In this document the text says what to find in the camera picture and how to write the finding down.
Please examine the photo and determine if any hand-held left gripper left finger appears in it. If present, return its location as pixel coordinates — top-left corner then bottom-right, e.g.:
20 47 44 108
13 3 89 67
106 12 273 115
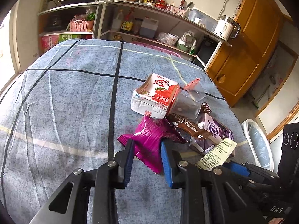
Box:
29 139 135 224

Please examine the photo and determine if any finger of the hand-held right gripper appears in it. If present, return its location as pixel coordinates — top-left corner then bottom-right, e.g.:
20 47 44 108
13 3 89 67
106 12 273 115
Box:
221 161 281 185
230 177 288 206

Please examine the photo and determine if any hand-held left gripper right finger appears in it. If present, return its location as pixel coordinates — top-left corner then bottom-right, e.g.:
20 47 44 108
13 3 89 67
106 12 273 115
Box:
161 139 269 224

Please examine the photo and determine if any cream paper packet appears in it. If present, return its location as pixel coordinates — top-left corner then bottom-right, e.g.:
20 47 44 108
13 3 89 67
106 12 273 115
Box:
195 139 237 172

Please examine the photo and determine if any magenta snack wrapper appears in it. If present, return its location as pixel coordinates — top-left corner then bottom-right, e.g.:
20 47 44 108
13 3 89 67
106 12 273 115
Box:
117 116 187 174

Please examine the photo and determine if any clear plastic bin liner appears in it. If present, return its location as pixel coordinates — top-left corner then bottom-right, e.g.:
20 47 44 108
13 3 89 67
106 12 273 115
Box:
245 124 272 168

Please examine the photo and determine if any purple milk carton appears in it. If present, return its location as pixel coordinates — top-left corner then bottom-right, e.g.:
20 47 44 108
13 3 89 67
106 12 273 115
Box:
189 113 234 154

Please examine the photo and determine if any brown coffee sachet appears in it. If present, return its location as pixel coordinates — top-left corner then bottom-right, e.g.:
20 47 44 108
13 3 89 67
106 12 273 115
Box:
167 113 214 139

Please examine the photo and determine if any white trash can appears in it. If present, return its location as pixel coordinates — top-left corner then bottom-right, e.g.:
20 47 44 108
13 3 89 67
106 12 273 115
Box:
241 119 274 172

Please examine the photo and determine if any clear plastic cup round lid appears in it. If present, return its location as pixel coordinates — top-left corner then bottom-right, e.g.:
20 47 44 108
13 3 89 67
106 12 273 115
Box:
167 85 202 122

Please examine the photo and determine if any strawberry milk carton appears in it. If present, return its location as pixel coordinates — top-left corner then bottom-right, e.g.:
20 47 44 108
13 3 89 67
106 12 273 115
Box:
131 73 179 119

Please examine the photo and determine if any clear plastic cup square lid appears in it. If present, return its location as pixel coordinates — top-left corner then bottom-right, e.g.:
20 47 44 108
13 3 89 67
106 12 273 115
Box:
183 78 207 102

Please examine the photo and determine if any blue checked bedsheet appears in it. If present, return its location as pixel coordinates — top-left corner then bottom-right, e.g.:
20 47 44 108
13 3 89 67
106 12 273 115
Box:
0 38 248 224

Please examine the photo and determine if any wooden door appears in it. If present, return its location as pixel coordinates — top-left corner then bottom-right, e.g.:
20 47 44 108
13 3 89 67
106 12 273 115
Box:
206 0 292 108

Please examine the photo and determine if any pink lidded storage box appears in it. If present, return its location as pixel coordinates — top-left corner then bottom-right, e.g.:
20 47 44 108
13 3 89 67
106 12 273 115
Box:
131 41 184 60

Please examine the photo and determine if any green bowl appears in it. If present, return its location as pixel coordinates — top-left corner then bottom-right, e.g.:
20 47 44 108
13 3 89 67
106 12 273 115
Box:
176 41 191 52

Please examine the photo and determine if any white lidded tub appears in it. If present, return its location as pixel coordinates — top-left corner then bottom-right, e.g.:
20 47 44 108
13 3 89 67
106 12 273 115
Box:
166 33 180 46

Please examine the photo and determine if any crumpled clear plastic bag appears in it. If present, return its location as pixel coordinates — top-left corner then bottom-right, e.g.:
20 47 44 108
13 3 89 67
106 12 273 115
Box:
155 31 173 45

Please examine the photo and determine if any white printed food bag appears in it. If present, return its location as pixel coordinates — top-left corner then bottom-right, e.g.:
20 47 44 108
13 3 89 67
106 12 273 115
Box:
179 30 199 54

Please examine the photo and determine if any white electric kettle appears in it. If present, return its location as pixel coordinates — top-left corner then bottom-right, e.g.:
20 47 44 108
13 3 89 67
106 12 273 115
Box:
213 15 241 41

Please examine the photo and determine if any white jug dark liquid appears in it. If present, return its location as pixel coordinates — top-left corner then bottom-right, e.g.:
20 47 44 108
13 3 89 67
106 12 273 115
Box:
139 17 159 40

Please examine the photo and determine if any brown sauce jar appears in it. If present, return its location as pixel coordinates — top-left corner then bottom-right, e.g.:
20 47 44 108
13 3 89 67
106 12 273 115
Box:
134 18 143 35

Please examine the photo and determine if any yellow label sauce bottle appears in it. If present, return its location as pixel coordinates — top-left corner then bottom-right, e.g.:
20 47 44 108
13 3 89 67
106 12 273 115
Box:
120 7 135 33

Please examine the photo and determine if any green red printed carton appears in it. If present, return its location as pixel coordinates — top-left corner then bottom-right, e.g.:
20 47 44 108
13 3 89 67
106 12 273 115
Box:
41 34 94 53

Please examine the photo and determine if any clear plastic bottle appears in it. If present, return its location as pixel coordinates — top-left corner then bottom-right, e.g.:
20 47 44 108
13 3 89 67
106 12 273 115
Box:
111 9 124 32

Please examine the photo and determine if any long white shelf rack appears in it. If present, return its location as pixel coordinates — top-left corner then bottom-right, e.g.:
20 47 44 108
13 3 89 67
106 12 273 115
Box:
93 0 232 73

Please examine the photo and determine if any pink woven basket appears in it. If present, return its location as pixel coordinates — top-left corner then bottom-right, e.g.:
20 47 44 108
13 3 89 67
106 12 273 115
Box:
69 19 95 32

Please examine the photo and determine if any clear plastic storage box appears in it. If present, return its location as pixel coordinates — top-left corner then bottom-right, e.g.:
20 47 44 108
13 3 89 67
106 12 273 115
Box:
187 7 219 32

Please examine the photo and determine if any pink rectangular container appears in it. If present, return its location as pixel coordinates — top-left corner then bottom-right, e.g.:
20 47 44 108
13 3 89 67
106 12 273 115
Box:
169 6 187 17

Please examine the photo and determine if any plastic bag of vegetables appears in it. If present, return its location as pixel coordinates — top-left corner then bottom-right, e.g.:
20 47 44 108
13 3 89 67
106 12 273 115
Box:
73 8 97 21

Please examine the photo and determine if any black rice cooker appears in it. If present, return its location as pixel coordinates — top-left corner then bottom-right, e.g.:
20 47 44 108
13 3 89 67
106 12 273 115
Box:
44 13 69 32

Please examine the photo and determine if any low white corner shelf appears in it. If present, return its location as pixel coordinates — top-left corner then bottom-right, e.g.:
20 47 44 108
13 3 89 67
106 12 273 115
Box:
37 2 103 54

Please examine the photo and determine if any black induction cooker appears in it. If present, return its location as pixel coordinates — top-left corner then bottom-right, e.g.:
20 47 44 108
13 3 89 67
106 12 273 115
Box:
57 0 104 5

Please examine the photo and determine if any black handled knife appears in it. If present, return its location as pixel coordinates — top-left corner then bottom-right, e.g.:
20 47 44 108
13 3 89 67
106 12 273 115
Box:
180 0 194 11

